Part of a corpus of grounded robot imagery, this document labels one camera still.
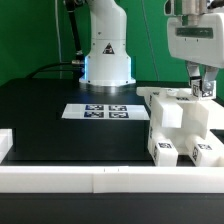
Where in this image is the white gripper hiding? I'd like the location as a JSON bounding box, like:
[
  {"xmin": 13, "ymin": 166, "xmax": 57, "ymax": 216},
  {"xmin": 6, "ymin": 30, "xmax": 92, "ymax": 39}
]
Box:
[{"xmin": 167, "ymin": 13, "xmax": 224, "ymax": 91}]

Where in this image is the white chair seat part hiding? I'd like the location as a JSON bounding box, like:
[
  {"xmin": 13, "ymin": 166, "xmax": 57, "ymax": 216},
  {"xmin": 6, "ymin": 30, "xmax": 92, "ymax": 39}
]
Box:
[{"xmin": 148, "ymin": 98, "xmax": 209, "ymax": 154}]

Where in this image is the white chair back frame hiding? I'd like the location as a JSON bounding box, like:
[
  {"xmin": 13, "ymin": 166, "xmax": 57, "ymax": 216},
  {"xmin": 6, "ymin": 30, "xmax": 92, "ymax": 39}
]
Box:
[{"xmin": 136, "ymin": 87, "xmax": 224, "ymax": 130}]

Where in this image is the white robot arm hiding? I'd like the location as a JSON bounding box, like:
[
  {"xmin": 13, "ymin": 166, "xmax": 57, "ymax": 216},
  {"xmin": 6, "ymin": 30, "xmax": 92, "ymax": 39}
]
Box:
[{"xmin": 79, "ymin": 0, "xmax": 224, "ymax": 90}]

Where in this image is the white left fence bar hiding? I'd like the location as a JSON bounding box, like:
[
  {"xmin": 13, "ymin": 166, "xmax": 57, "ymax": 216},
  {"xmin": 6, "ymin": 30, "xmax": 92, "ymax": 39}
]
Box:
[{"xmin": 0, "ymin": 129, "xmax": 13, "ymax": 163}]

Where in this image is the white fence bar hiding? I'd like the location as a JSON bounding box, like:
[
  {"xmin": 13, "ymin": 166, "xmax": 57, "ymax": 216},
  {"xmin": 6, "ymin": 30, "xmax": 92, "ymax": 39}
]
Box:
[
  {"xmin": 0, "ymin": 129, "xmax": 13, "ymax": 163},
  {"xmin": 0, "ymin": 166, "xmax": 224, "ymax": 193}
]

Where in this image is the white front fence bar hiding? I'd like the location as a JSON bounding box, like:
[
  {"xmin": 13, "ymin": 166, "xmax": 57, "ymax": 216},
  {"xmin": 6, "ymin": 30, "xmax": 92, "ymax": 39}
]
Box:
[{"xmin": 0, "ymin": 166, "xmax": 224, "ymax": 193}]

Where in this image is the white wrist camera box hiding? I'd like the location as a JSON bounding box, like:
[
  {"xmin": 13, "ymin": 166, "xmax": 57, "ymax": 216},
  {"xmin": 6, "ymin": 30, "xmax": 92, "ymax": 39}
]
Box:
[{"xmin": 164, "ymin": 0, "xmax": 175, "ymax": 16}]

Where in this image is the grey braided wrist cable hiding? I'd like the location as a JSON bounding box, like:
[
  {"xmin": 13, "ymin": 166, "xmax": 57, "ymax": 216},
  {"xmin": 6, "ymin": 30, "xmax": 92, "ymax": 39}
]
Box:
[{"xmin": 141, "ymin": 0, "xmax": 161, "ymax": 82}]

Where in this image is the white marker base plate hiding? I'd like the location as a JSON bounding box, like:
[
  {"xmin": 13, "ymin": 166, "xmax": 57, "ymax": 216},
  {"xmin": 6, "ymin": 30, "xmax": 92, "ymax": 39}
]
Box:
[{"xmin": 62, "ymin": 104, "xmax": 149, "ymax": 120}]

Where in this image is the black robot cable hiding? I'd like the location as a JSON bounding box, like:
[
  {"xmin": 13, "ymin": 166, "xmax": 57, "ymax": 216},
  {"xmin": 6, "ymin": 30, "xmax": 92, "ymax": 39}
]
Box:
[{"xmin": 25, "ymin": 0, "xmax": 86, "ymax": 80}]

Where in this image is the white thin cable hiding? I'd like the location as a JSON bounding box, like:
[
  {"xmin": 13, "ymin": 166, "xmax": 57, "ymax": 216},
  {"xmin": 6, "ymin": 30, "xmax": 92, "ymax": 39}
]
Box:
[{"xmin": 54, "ymin": 0, "xmax": 64, "ymax": 80}]

